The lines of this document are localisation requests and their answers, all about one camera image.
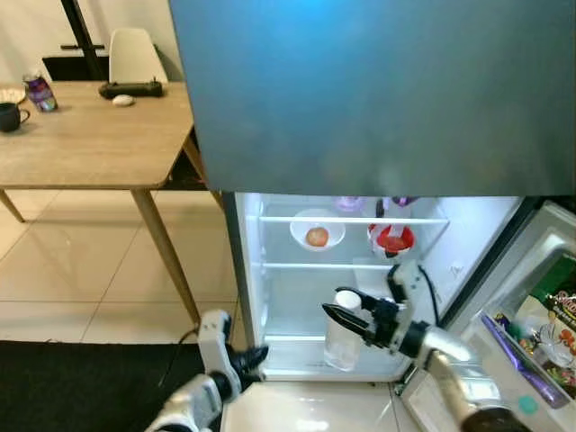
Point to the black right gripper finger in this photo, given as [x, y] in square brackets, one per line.
[373, 306]
[353, 327]

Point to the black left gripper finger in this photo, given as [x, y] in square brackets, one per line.
[251, 375]
[252, 358]

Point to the clear plastic bottle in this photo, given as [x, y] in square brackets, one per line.
[342, 346]

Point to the silver left arm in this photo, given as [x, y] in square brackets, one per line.
[193, 400]

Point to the glass fridge shelf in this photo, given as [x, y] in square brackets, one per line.
[288, 338]
[288, 265]
[288, 219]

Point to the grey fridge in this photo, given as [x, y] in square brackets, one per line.
[360, 90]

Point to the red bowl with white tape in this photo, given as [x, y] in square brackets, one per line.
[394, 241]

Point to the round orange-brown fruit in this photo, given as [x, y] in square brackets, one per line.
[317, 237]

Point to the purple wrapped stick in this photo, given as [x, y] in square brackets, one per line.
[517, 355]

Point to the small teal cap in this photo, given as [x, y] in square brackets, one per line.
[529, 406]

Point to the green printed food bag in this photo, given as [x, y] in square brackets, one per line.
[558, 288]

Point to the light wooden table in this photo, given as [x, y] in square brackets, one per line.
[90, 144]

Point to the small white oval object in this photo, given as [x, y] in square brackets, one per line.
[122, 101]

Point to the black bar-shaped device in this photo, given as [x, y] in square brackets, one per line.
[130, 89]

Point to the white plastic chair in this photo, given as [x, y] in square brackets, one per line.
[135, 54]

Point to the dark blue mug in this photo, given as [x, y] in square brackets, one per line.
[11, 117]

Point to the black low box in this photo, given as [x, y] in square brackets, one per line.
[72, 68]

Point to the plate of crackers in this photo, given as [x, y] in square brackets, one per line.
[11, 94]

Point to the black stand pole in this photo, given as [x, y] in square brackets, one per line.
[81, 31]

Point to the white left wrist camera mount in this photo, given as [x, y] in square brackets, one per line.
[214, 337]

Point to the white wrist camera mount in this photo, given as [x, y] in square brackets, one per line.
[214, 337]
[407, 283]

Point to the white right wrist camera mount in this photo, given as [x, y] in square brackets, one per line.
[407, 283]

